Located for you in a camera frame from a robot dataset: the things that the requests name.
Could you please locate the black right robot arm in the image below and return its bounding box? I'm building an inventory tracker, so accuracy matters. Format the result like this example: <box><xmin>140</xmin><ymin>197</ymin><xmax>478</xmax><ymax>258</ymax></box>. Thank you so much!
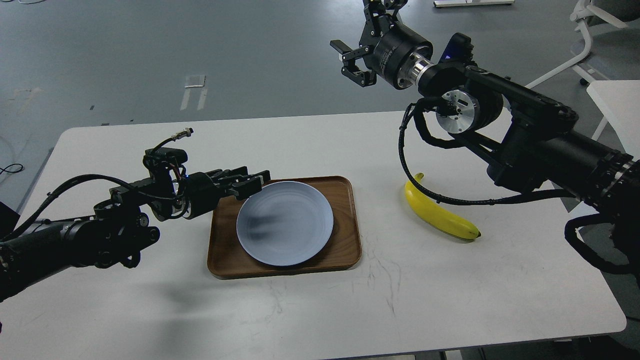
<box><xmin>330</xmin><ymin>0</ymin><xmax>640</xmax><ymax>279</ymax></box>

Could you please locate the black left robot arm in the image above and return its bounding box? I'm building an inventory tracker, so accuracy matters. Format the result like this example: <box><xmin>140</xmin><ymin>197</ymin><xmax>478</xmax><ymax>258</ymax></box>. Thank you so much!
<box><xmin>0</xmin><ymin>128</ymin><xmax>271</xmax><ymax>300</ymax></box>

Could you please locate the light blue round plate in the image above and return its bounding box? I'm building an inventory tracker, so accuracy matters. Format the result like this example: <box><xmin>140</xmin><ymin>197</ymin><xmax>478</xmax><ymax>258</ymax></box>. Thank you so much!
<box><xmin>236</xmin><ymin>181</ymin><xmax>334</xmax><ymax>267</ymax></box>

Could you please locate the yellow banana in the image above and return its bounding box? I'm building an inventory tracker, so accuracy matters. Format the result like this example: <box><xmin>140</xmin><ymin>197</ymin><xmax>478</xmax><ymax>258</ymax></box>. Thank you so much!
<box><xmin>403</xmin><ymin>172</ymin><xmax>482</xmax><ymax>241</ymax></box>

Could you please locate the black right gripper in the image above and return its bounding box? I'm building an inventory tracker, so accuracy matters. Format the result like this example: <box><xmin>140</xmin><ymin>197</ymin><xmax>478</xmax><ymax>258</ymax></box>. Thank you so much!
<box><xmin>330</xmin><ymin>0</ymin><xmax>434</xmax><ymax>91</ymax></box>

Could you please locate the white side table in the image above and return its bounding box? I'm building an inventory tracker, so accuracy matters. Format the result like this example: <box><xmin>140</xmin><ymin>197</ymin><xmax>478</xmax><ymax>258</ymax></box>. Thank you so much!
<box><xmin>586</xmin><ymin>80</ymin><xmax>640</xmax><ymax>157</ymax></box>

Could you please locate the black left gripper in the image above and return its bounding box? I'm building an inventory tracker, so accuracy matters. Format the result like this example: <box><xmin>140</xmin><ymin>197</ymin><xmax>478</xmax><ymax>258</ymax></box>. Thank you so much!
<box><xmin>182</xmin><ymin>166</ymin><xmax>271</xmax><ymax>220</ymax></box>

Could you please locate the white office chair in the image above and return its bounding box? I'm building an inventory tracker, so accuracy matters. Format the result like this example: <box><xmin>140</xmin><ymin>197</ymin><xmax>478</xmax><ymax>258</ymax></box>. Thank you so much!
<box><xmin>526</xmin><ymin>0</ymin><xmax>640</xmax><ymax>89</ymax></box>

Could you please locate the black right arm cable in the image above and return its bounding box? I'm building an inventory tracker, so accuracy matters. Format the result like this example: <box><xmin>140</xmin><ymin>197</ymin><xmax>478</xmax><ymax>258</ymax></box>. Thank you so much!
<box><xmin>398</xmin><ymin>97</ymin><xmax>576</xmax><ymax>207</ymax></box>

